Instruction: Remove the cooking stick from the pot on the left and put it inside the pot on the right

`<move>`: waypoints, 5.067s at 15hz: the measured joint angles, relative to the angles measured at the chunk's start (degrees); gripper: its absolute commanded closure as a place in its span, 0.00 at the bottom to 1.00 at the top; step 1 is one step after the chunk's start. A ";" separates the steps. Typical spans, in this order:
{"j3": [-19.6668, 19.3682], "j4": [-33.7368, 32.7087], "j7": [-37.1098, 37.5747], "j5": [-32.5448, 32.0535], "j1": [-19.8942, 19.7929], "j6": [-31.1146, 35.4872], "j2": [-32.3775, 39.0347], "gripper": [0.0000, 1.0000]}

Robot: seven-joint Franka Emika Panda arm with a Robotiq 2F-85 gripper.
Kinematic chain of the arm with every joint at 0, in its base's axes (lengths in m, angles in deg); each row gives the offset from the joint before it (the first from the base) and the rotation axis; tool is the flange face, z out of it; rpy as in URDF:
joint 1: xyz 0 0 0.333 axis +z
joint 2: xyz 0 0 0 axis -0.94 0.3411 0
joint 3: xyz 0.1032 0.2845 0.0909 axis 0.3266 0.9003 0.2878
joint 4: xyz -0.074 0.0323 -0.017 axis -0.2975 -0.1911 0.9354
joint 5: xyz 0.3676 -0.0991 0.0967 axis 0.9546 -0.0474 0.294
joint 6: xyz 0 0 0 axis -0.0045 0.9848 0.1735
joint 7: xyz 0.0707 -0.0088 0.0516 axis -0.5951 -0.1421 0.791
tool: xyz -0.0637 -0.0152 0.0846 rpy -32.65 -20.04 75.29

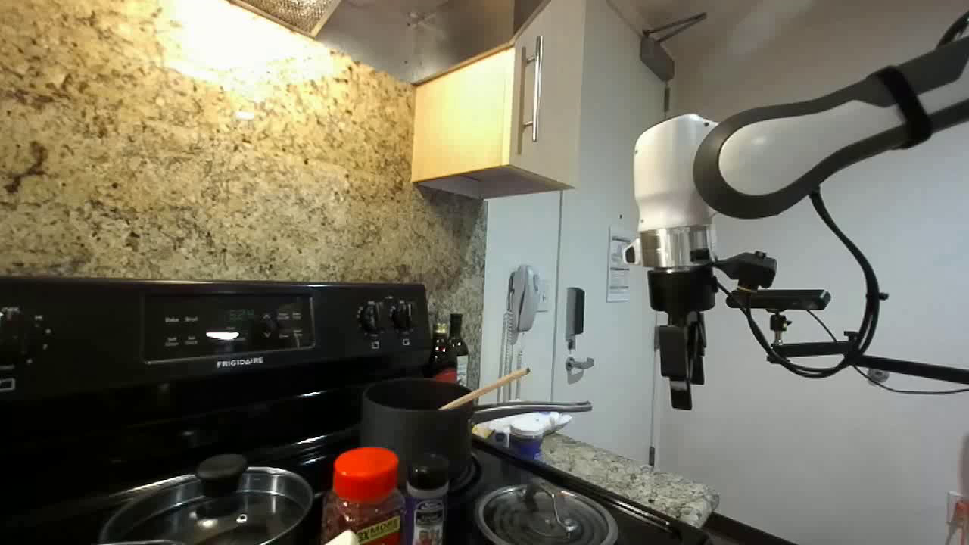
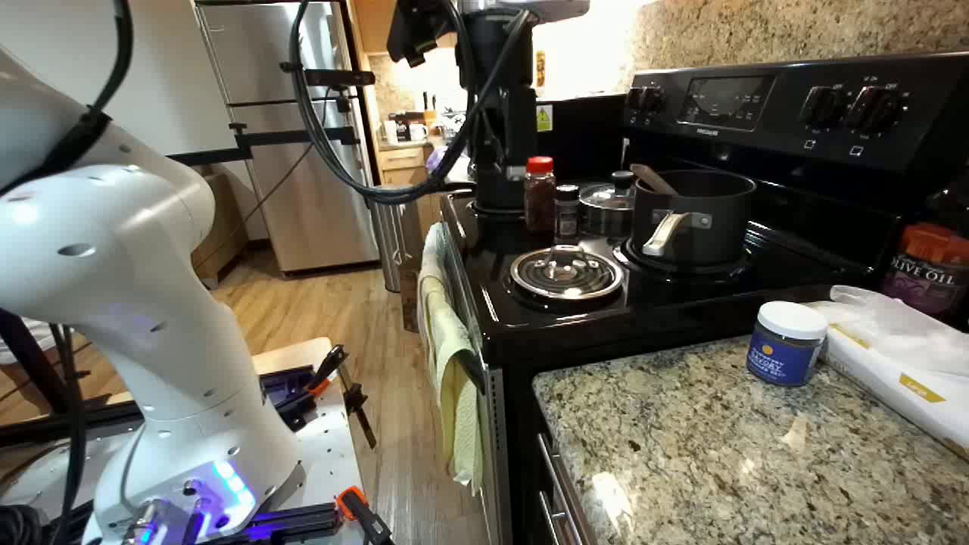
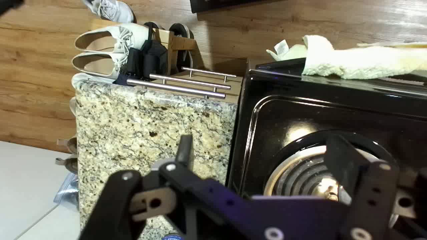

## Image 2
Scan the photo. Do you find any brown wooden cabinet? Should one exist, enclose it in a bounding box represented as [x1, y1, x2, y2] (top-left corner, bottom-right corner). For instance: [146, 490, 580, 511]
[188, 165, 252, 288]

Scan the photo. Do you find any small black saucepan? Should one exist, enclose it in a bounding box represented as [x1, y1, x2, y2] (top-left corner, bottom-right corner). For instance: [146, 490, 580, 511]
[472, 207, 529, 256]

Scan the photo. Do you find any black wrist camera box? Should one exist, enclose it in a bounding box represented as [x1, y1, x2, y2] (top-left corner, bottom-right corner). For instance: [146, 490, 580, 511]
[383, 0, 459, 70]

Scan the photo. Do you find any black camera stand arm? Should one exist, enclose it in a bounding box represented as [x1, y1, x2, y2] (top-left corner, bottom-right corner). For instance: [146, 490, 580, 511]
[163, 120, 360, 169]

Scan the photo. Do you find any red capped spice bottle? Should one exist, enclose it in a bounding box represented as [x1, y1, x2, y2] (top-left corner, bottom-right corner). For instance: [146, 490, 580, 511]
[519, 151, 559, 244]

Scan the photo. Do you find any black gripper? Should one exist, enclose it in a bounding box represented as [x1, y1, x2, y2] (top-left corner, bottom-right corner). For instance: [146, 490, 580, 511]
[454, 9, 538, 217]

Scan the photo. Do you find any short wooden cooking stick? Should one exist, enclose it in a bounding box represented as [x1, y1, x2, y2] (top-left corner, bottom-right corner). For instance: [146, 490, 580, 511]
[630, 161, 681, 199]

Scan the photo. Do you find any yellow kitchen towel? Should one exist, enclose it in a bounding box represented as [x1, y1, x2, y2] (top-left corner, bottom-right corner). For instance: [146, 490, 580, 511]
[413, 220, 486, 496]

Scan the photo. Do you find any light wooden base cabinet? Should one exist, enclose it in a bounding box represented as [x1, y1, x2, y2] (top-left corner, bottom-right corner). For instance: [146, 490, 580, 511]
[372, 139, 449, 193]

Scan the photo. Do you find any stainless steel refrigerator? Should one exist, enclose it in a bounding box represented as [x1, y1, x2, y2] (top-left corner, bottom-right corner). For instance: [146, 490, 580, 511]
[192, 0, 383, 279]

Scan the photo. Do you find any dark bottle with orange label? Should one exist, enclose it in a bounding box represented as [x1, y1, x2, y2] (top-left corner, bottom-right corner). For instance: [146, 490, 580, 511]
[877, 184, 969, 326]

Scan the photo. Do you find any white robot base table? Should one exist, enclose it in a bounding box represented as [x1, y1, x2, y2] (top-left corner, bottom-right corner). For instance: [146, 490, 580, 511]
[0, 333, 368, 545]

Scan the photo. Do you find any small dark spice bottle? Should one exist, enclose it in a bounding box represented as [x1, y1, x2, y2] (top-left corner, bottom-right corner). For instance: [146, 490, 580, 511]
[551, 181, 584, 244]

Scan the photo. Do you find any small dark countertop appliance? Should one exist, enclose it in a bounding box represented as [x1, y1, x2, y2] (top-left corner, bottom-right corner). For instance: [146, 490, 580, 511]
[383, 107, 433, 144]

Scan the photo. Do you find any black appliance with yellow label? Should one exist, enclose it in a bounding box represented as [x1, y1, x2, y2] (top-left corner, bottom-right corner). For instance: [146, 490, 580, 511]
[529, 92, 630, 189]

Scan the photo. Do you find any black electric stove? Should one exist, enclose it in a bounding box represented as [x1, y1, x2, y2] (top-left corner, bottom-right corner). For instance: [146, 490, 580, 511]
[433, 52, 969, 545]

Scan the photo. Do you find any grey trash can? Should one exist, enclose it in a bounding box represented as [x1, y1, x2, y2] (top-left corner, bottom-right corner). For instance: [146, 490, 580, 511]
[364, 181, 419, 296]

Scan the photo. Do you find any black orange clamp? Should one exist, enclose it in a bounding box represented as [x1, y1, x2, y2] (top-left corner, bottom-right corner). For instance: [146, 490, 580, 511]
[340, 380, 381, 451]
[333, 483, 398, 545]
[273, 342, 351, 430]

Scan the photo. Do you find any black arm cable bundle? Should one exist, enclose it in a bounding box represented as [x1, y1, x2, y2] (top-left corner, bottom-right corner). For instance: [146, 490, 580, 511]
[38, 0, 139, 193]

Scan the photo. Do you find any glass lid with steel rim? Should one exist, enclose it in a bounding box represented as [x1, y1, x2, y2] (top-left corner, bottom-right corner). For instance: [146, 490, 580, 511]
[504, 243, 630, 306]

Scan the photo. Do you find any black bar camera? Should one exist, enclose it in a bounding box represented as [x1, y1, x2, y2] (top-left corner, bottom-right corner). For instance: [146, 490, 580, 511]
[279, 61, 377, 92]

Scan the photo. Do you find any black pot with silver handle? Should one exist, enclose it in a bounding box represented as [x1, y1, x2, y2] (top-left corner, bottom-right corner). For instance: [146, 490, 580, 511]
[626, 165, 759, 269]

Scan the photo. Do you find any white jar with blue label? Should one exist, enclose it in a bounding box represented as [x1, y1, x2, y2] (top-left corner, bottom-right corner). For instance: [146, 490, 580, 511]
[744, 296, 830, 392]

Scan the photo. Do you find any dark lower kitchen cabinet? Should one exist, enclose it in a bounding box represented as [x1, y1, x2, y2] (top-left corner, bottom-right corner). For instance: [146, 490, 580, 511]
[508, 374, 607, 545]

